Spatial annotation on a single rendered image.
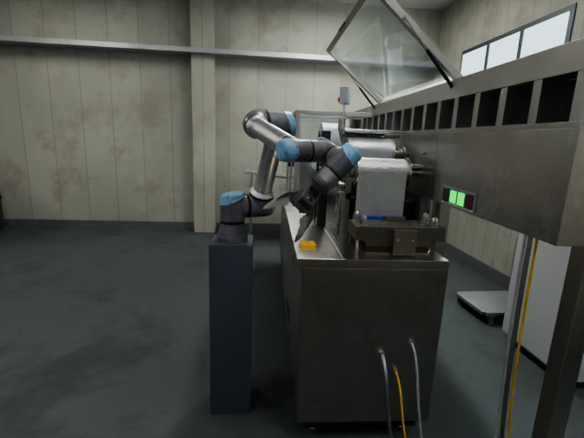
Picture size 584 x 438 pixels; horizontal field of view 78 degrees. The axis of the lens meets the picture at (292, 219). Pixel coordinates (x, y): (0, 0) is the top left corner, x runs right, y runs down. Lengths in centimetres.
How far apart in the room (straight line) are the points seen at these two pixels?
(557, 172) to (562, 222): 13
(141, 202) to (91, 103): 148
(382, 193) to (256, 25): 419
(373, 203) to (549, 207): 84
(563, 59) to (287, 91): 453
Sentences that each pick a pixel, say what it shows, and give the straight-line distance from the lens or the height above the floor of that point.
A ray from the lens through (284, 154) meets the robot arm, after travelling 117.
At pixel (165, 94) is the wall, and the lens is 562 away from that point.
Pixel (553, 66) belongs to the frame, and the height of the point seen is 160.
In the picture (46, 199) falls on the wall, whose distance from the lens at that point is 630.
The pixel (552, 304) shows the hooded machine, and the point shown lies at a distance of 281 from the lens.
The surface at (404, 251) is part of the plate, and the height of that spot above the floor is 93.
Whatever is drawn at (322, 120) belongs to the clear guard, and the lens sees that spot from 276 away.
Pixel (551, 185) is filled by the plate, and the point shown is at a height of 129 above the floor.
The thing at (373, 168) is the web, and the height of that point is 127.
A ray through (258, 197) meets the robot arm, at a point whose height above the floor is 111.
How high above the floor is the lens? 138
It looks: 12 degrees down
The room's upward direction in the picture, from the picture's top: 2 degrees clockwise
